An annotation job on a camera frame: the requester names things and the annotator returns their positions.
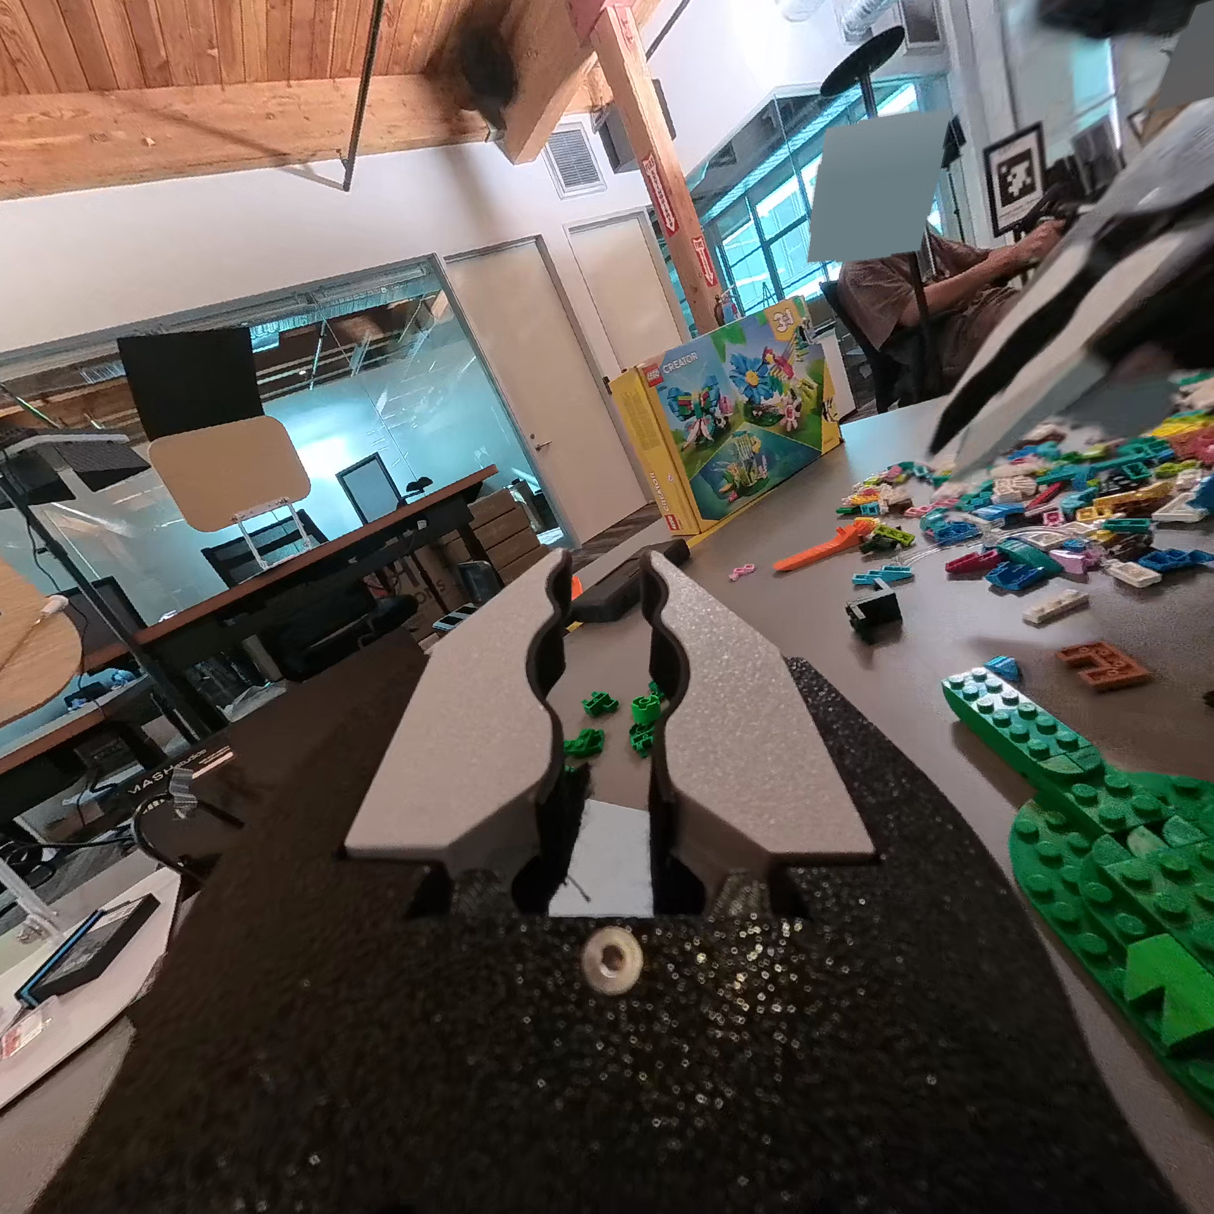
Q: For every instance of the white wall vent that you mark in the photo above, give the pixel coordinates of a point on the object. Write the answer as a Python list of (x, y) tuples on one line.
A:
[(575, 159)]

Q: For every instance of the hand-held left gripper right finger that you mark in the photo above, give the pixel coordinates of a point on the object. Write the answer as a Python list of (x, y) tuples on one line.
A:
[(759, 759)]

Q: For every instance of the small black brick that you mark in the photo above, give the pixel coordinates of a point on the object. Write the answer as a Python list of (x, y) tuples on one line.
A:
[(873, 612)]

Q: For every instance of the black rectangular device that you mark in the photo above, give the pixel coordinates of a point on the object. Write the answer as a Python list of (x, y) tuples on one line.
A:
[(616, 588)]

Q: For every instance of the brown flat brick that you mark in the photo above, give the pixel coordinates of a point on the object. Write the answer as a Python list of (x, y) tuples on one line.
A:
[(1106, 669)]

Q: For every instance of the large tan wooden board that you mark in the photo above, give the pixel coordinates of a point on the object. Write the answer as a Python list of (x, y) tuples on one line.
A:
[(33, 645)]

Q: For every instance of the grey desk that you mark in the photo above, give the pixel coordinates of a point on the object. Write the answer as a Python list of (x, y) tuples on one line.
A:
[(854, 664)]

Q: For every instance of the small blue brick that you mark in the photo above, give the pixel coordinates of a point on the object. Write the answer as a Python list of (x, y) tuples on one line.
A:
[(1003, 669)]

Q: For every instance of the white door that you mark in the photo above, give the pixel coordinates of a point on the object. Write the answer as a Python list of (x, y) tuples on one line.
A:
[(550, 398), (626, 293)]

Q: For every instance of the colourful toy box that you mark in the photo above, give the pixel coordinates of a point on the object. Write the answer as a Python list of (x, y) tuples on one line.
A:
[(740, 417)]

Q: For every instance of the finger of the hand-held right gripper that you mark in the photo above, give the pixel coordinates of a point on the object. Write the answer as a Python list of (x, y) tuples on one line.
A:
[(1090, 284), (1071, 388)]

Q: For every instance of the dark wooden table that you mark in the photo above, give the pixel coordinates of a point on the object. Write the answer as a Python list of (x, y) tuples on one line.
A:
[(313, 559)]

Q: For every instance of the black white marker board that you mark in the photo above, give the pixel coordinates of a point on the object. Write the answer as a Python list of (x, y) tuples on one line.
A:
[(1015, 179)]

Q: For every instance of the white instruction booklet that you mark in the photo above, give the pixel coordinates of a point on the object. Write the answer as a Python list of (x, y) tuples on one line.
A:
[(607, 853)]

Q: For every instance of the dark monitor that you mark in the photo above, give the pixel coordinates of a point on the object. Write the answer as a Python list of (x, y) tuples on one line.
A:
[(368, 488)]

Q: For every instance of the small tan rounded board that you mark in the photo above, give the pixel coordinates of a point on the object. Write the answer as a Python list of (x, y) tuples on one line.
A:
[(228, 469)]

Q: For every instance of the stack of cardboard boxes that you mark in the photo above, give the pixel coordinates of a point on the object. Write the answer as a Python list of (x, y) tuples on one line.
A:
[(502, 536)]

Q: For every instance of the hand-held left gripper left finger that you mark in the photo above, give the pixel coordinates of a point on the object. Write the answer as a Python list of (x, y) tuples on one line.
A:
[(446, 759)]

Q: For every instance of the green brick leaf build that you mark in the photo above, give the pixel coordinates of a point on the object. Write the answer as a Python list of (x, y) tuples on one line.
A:
[(1120, 872)]

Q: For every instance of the pile of colourful bricks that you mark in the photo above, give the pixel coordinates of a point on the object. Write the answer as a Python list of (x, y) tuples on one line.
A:
[(1071, 512)]

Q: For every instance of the black office chair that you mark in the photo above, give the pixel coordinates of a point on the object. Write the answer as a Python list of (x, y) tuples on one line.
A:
[(873, 369)]

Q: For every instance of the pink white small packet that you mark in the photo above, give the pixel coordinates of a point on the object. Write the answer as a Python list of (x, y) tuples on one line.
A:
[(21, 1033)]

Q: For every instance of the cluster of small green bricks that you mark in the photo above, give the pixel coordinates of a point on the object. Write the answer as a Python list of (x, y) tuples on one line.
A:
[(643, 710)]

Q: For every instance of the orange brick separator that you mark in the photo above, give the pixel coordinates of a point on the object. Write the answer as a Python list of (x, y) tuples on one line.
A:
[(816, 551)]

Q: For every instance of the black round ceiling fixture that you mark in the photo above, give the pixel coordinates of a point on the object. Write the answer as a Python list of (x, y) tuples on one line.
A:
[(489, 71)]

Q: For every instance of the dark brown box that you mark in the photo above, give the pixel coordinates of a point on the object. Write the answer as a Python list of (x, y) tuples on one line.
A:
[(304, 729)]

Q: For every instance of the black square panel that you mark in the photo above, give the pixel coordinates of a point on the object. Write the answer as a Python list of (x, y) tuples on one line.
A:
[(190, 379)]

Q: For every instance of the black wall speaker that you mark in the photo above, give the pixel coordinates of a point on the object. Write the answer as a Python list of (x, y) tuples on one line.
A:
[(621, 133)]

